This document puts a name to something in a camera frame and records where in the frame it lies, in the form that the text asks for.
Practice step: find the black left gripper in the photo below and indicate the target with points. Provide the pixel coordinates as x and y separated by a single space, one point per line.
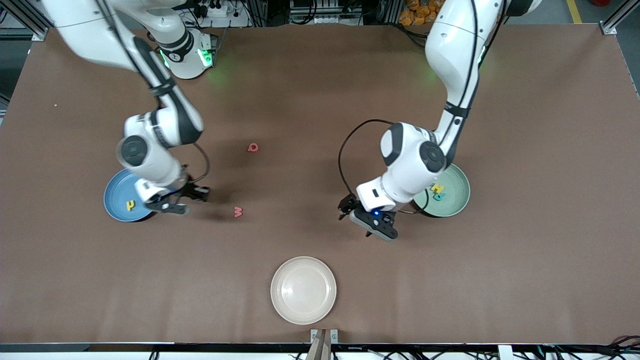
347 204

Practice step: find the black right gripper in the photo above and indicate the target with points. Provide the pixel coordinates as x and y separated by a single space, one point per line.
190 190

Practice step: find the yellow letter r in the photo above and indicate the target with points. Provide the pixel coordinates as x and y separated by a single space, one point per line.
131 202

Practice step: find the teal foam letter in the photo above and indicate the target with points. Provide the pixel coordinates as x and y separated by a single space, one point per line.
440 197

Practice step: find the yellow letter H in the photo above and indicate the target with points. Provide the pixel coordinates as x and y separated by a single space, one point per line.
438 189

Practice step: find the pink letter Q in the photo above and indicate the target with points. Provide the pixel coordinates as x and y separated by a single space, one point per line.
250 148

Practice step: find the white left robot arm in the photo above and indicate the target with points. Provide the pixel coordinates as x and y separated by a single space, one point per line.
450 45

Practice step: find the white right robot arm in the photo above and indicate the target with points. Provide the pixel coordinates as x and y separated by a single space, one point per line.
90 25

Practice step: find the blue plate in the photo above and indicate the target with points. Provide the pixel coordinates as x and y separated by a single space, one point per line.
117 195

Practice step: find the pink letter w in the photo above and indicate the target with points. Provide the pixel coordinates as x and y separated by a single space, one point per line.
238 213

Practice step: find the green plate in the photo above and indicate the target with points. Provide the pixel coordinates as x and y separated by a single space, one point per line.
455 200

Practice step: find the beige plate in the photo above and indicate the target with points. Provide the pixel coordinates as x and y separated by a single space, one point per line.
303 290

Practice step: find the white power strip with plugs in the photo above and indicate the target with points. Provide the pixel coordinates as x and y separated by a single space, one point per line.
230 21

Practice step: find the long white power strip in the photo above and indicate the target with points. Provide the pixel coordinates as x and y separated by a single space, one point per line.
325 20

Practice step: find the pile of orange items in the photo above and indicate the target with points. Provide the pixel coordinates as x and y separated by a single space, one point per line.
415 15

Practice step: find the red object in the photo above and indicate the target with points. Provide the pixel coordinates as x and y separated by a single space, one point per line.
600 2

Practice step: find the metal table edge bracket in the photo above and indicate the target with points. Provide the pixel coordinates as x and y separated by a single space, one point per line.
314 334

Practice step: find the white table edge rail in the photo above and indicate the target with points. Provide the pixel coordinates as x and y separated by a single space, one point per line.
75 356

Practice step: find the aluminium frame post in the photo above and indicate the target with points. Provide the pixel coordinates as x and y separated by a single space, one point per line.
609 27
37 34

